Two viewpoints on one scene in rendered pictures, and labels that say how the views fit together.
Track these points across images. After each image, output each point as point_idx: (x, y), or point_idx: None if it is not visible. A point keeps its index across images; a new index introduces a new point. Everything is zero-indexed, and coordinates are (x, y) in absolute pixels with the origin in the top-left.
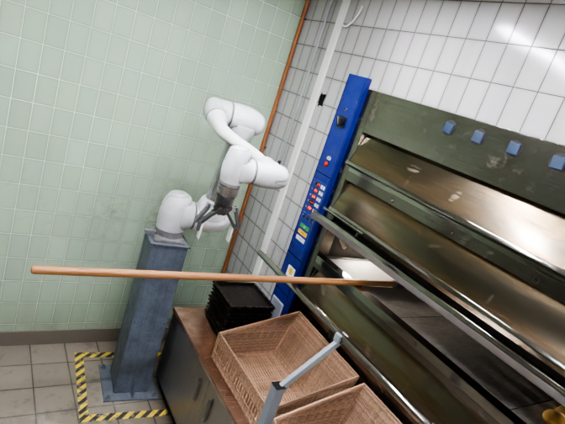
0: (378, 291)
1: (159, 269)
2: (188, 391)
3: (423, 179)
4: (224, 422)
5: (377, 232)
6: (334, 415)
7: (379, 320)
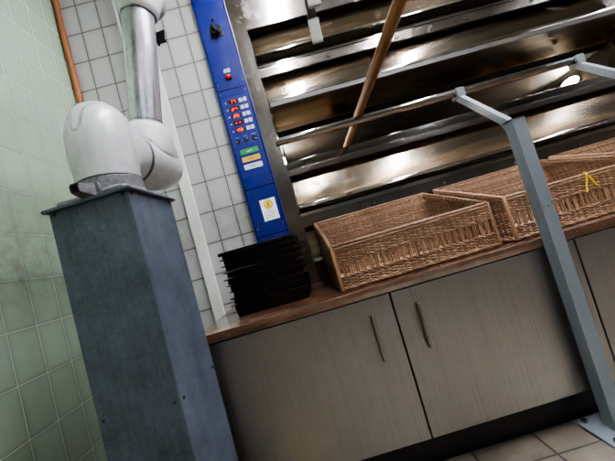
0: None
1: (159, 250)
2: (358, 374)
3: (342, 23)
4: (464, 287)
5: None
6: None
7: (396, 142)
